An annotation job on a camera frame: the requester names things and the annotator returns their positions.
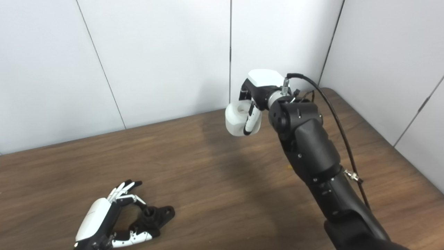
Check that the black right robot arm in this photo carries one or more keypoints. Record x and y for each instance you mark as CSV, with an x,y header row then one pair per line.
x,y
319,152

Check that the round white plastic piece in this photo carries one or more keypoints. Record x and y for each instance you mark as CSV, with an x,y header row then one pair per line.
x,y
236,119

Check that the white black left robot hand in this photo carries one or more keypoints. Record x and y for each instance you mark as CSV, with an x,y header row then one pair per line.
x,y
95,218

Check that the black flanged holder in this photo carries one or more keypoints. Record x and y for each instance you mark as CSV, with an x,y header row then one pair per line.
x,y
159,215

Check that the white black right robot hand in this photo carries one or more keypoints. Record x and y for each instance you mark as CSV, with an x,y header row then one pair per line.
x,y
265,81

